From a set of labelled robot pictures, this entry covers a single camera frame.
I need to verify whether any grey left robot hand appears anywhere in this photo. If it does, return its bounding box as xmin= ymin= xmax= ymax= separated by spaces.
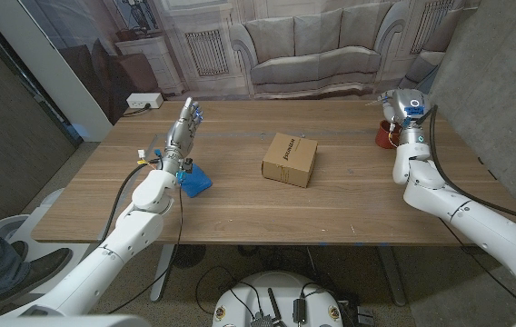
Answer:
xmin=160 ymin=96 xmax=204 ymax=176

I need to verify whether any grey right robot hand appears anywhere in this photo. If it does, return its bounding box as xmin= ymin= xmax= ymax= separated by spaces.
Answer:
xmin=378 ymin=88 xmax=432 ymax=146

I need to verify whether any red cup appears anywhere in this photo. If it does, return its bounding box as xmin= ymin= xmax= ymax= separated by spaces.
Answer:
xmin=374 ymin=119 xmax=402 ymax=150

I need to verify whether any brown cardboard box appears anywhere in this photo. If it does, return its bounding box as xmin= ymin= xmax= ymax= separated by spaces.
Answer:
xmin=261 ymin=132 xmax=320 ymax=189

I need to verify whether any blue cloth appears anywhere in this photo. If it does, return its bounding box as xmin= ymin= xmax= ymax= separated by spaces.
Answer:
xmin=178 ymin=162 xmax=213 ymax=199

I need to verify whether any white power strip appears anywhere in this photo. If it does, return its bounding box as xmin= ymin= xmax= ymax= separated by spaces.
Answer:
xmin=125 ymin=92 xmax=164 ymax=110

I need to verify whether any printed sofa room backdrop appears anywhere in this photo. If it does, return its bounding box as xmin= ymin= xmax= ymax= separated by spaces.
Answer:
xmin=19 ymin=0 xmax=481 ymax=126

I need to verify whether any black round floor grille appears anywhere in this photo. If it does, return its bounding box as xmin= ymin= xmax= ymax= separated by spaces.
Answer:
xmin=170 ymin=243 xmax=208 ymax=269

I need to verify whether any grey table leg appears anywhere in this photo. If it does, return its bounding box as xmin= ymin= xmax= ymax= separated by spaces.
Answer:
xmin=377 ymin=244 xmax=408 ymax=308
xmin=149 ymin=243 xmax=176 ymax=303

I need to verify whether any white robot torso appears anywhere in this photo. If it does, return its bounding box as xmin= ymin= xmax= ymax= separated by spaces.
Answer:
xmin=211 ymin=271 xmax=344 ymax=327

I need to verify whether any white round floor base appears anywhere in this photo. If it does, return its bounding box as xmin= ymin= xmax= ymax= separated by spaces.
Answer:
xmin=0 ymin=188 xmax=91 ymax=292

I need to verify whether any person's dark shoe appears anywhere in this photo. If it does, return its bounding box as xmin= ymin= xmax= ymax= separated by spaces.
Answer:
xmin=0 ymin=247 xmax=73 ymax=308

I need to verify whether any black torso antenna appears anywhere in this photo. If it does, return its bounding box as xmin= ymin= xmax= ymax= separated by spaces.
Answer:
xmin=266 ymin=287 xmax=284 ymax=326

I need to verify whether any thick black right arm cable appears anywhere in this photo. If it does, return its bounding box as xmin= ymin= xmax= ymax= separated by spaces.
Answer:
xmin=414 ymin=104 xmax=516 ymax=228

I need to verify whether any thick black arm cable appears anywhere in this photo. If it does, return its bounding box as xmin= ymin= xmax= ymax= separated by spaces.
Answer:
xmin=101 ymin=156 xmax=164 ymax=242
xmin=414 ymin=104 xmax=516 ymax=228

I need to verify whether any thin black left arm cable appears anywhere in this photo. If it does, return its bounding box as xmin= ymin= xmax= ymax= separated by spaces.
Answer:
xmin=107 ymin=181 xmax=184 ymax=314

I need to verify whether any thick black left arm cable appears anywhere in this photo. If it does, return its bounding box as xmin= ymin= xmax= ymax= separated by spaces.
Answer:
xmin=101 ymin=156 xmax=164 ymax=242

